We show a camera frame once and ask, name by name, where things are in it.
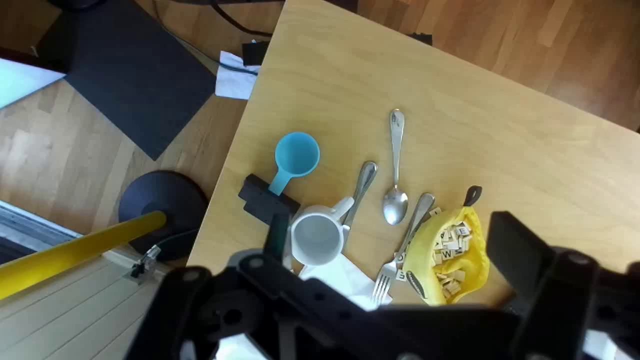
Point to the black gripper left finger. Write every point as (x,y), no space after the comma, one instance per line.
(220,312)

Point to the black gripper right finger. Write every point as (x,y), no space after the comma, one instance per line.
(566,301)

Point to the white paper towel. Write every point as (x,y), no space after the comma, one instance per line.
(340,280)

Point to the white ceramic mug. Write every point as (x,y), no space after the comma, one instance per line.
(319,239)

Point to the small metal clamp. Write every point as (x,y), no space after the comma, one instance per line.
(144,262)

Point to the yellow bag of chips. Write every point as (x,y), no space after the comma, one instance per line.
(478,266)

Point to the black rectangular block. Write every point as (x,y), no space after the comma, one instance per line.
(260,194)

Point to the black round stand base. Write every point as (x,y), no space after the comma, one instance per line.
(160,196)

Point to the yellow pole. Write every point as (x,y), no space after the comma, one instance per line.
(73,254)

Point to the silver fork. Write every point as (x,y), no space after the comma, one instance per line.
(421,213)

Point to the blue plastic measuring cup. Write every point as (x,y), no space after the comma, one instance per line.
(299,154)

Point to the silver spoon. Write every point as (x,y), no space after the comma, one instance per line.
(394,202)

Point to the white paper sheet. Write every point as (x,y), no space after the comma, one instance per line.
(232,80)

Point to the small black box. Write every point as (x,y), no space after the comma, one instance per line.
(254,51)

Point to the white flat board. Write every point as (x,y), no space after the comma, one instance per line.
(21,83)

